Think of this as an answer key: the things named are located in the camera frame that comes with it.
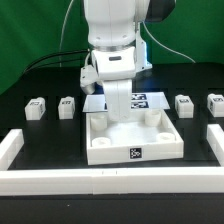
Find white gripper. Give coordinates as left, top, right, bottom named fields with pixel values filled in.
left=80, top=47, right=136, bottom=121

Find grey thin cable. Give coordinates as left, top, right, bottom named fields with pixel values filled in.
left=58, top=0, right=76, bottom=68

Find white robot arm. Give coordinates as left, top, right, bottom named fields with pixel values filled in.
left=80, top=0, right=176, bottom=121

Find white sheet with markers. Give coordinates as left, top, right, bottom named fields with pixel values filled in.
left=83, top=92, right=170, bottom=112

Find black cable upper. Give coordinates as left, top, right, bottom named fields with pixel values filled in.
left=21, top=49, right=91, bottom=75

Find white U-shaped fence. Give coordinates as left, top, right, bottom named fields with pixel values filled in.
left=0, top=129, right=224, bottom=196

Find green backdrop curtain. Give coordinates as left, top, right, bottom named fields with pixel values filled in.
left=0, top=0, right=224, bottom=94

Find white square tabletop part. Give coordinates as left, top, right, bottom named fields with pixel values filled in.
left=86, top=109, right=184, bottom=165

